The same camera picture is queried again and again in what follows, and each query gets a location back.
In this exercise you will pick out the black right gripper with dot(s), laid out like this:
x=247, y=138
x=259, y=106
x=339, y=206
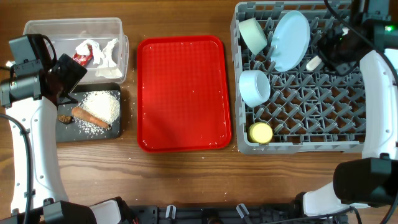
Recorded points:
x=341, y=69

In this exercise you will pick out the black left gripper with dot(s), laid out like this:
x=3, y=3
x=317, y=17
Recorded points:
x=72, y=71

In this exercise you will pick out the white plastic spoon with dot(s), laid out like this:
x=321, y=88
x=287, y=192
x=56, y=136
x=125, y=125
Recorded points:
x=313, y=63

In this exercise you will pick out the red ketchup packet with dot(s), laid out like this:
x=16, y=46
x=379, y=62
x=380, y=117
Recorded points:
x=83, y=60

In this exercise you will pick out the orange carrot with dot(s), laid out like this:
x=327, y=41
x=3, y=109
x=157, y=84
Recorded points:
x=86, y=116

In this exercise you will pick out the brown mushroom piece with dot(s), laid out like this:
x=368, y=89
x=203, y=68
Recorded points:
x=65, y=119

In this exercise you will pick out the light blue plate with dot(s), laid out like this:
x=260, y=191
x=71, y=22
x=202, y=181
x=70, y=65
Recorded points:
x=290, y=41

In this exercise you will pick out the white napkin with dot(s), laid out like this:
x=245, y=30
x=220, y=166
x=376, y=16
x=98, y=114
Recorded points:
x=102, y=58

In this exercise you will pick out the white rice pile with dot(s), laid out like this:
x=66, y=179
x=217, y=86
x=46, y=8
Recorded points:
x=104, y=105

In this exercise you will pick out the green bowl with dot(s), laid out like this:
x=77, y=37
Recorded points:
x=253, y=35

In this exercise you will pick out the light blue bowl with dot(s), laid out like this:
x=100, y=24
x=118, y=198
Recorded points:
x=254, y=87

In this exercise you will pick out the yellow cup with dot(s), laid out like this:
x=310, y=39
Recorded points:
x=260, y=133

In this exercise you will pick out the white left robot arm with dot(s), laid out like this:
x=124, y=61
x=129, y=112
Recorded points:
x=39, y=80

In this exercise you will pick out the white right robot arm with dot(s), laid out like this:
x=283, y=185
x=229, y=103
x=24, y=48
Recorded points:
x=370, y=44

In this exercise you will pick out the black waste tray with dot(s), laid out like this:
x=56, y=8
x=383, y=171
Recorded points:
x=70, y=132

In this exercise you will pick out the grey dishwasher rack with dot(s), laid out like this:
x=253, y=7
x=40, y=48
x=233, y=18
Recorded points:
x=307, y=110

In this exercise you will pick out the clear plastic bin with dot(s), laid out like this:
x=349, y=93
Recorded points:
x=67, y=34

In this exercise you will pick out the red serving tray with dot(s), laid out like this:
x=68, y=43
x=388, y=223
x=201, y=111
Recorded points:
x=182, y=94

